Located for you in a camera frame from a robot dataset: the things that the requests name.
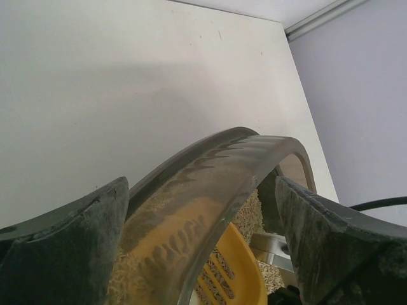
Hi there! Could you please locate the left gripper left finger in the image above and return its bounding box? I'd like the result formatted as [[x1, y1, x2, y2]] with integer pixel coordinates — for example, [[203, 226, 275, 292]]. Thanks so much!
[[1, 177, 129, 304]]

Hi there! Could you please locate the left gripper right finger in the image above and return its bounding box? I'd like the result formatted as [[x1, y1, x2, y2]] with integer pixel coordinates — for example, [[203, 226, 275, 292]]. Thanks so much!
[[275, 177, 406, 304]]

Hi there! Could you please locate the yellow litter scoop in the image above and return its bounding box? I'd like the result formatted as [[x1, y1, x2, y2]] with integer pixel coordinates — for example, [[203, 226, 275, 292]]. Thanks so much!
[[190, 223, 268, 304]]

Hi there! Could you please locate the brown litter box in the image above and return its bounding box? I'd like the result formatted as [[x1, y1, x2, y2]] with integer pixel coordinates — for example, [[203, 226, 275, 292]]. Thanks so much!
[[106, 127, 315, 304]]

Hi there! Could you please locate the right aluminium frame post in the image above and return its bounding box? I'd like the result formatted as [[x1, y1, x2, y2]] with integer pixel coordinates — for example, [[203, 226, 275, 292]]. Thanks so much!
[[285, 0, 367, 43]]

